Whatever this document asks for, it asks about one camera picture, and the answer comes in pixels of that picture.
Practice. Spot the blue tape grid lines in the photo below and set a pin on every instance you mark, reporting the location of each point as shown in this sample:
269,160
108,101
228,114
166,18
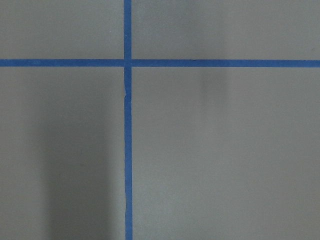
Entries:
159,119

